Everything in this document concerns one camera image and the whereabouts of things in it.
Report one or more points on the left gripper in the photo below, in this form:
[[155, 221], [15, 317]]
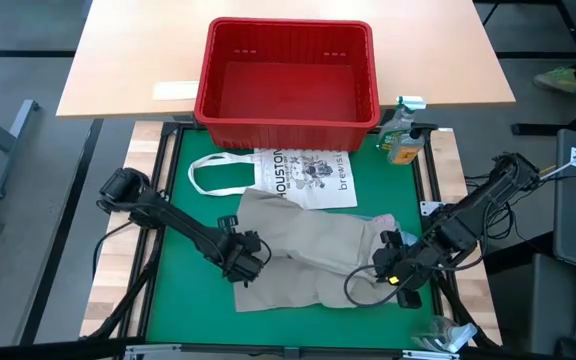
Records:
[[243, 257]]

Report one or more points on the black aluminium table frame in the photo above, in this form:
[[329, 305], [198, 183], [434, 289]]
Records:
[[243, 350]]

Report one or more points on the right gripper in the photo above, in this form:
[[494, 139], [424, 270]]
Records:
[[405, 267]]

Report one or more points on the tan garment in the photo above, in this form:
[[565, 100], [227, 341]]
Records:
[[308, 245]]

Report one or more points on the green table mat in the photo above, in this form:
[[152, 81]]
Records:
[[198, 310]]

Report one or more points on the light wooden table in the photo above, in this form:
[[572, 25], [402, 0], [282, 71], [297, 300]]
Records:
[[133, 50]]

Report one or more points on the pump bottle with orange label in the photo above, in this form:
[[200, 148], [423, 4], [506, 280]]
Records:
[[404, 152]]

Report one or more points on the spray bottle with green label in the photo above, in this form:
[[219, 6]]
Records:
[[393, 131]]

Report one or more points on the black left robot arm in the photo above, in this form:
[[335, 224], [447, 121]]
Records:
[[168, 220]]

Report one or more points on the clear plastic spray bottle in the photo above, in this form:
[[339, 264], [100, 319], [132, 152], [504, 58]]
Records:
[[443, 335]]

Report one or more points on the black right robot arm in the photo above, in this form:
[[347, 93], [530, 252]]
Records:
[[478, 210]]

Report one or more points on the white paper label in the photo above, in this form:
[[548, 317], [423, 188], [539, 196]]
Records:
[[174, 91]]

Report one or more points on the person's green shoe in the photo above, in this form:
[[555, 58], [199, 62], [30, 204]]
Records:
[[558, 80]]

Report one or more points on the grey metal table leg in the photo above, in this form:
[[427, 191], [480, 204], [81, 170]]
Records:
[[10, 150]]

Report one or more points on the pink garment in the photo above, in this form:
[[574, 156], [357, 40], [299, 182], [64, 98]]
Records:
[[384, 219]]

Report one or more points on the cream printed tote bag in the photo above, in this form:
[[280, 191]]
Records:
[[313, 175]]

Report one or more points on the red plastic laundry bin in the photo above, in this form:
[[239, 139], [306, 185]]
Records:
[[288, 136]]

